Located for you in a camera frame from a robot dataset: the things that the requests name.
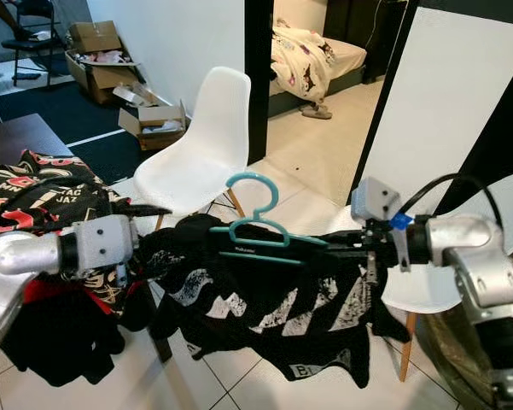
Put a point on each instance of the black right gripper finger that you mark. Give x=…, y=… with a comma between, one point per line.
x=333, y=248
x=333, y=238

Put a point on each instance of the black white printed shirt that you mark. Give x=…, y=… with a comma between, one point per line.
x=273, y=295

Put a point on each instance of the teal plastic hanger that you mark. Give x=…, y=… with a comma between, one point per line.
x=254, y=221

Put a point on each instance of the black red printed shirt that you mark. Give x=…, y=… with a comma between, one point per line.
x=34, y=188

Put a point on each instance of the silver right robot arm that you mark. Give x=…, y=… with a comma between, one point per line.
x=478, y=256

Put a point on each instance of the white plastic chair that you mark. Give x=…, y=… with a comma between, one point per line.
x=205, y=137
x=418, y=295

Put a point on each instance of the dark olive plastic bag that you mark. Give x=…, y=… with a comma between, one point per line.
x=440, y=359

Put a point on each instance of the cream patterned blanket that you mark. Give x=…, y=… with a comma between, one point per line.
x=303, y=64

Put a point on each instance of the beige bed mattress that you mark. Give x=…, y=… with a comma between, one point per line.
x=346, y=58

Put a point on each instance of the dark navy garment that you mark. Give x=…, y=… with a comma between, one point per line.
x=60, y=337

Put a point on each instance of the small open cardboard box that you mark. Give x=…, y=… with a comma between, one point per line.
x=154, y=128

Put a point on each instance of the black folding chair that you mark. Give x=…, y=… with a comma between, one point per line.
x=34, y=38

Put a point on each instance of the person's bare leg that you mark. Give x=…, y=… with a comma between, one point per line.
x=8, y=15

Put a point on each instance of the large cardboard box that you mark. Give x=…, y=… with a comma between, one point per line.
x=102, y=60

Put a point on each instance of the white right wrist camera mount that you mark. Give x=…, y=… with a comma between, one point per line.
x=376, y=198

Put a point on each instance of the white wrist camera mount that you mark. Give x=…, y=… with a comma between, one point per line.
x=376, y=198
x=107, y=243

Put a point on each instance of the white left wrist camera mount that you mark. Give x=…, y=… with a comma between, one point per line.
x=107, y=243

